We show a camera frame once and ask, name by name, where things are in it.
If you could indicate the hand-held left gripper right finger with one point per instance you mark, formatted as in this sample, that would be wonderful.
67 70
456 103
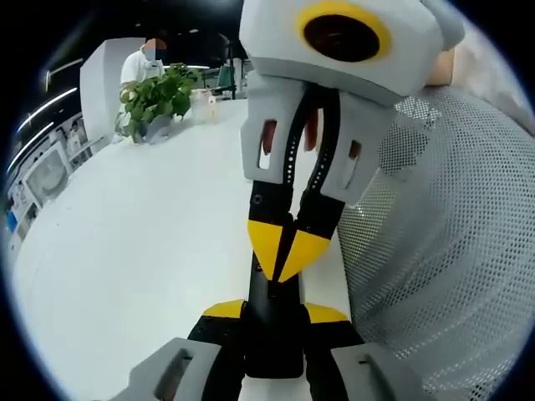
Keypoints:
334 338

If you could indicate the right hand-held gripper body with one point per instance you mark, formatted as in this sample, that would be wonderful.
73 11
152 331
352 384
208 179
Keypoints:
276 46

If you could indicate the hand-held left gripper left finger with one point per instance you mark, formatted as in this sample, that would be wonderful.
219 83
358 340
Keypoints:
209 346

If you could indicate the black remote control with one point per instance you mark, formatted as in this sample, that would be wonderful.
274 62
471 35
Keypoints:
273 326

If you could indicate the person's right hand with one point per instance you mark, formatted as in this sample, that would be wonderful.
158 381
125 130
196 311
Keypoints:
443 67

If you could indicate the green board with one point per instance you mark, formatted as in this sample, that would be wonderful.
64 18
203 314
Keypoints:
226 83

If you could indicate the small white bottle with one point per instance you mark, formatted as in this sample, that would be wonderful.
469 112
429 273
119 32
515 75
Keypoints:
205 106

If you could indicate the green potted plant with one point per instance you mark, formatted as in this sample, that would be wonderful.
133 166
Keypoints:
159 98

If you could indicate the white square pillar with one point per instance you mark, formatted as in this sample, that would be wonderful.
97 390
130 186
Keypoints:
100 92

